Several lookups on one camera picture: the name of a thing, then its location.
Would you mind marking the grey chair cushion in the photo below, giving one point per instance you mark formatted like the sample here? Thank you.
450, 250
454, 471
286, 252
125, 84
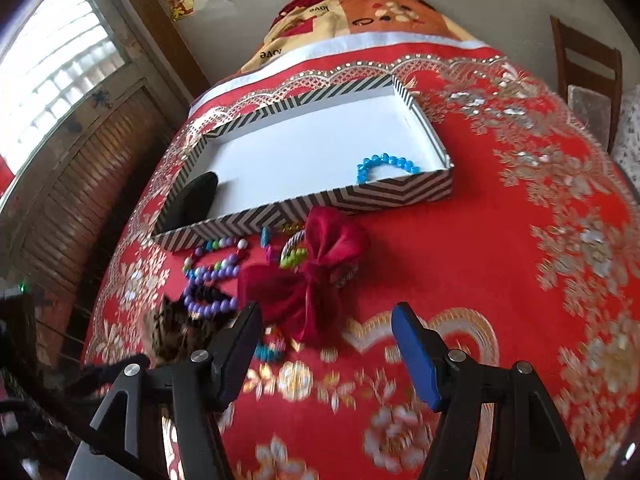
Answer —
592, 110

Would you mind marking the wooden louvred door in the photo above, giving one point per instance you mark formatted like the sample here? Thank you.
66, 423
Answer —
100, 170

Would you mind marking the leopard print scrunchie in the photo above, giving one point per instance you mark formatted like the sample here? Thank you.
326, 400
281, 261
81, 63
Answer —
175, 330

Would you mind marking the window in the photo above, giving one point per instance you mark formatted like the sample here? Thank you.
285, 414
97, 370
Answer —
50, 70

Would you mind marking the dark red satin bow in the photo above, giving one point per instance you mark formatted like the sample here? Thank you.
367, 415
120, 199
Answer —
300, 290

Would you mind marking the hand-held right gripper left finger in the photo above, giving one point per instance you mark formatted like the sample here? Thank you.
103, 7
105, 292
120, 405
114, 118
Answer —
240, 360

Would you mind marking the black fabric bow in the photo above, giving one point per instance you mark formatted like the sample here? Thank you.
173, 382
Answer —
192, 200

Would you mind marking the printed orange blanket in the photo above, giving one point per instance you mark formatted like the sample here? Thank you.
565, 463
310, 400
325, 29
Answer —
360, 15

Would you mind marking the wooden door frame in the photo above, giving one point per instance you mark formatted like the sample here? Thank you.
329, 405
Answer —
160, 25

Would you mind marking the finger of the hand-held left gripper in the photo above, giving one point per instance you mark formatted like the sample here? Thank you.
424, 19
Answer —
110, 375

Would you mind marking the wooden chair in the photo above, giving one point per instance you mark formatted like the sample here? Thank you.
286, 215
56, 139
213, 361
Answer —
585, 55

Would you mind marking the floral sofa cover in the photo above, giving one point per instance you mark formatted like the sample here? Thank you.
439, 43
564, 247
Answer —
627, 130

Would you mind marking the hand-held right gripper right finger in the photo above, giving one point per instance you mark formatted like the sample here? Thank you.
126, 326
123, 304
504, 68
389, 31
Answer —
415, 355

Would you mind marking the striped cardboard box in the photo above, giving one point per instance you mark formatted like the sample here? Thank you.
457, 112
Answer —
310, 140

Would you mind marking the red embroidered bed cover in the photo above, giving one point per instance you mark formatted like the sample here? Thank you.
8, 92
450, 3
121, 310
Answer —
475, 260

